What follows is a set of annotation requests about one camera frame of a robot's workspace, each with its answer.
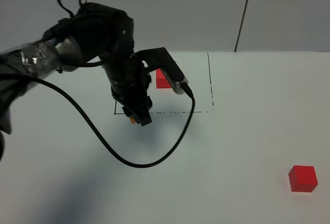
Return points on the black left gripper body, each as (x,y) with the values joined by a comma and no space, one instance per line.
(129,81)

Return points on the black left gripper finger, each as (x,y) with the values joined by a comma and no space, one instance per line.
(140,114)

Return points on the orange block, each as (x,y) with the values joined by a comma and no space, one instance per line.
(132,120)

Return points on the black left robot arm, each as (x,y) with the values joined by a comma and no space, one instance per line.
(95,31)

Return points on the red template block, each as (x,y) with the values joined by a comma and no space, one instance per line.
(161,81)

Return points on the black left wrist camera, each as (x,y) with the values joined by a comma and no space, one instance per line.
(159,58)

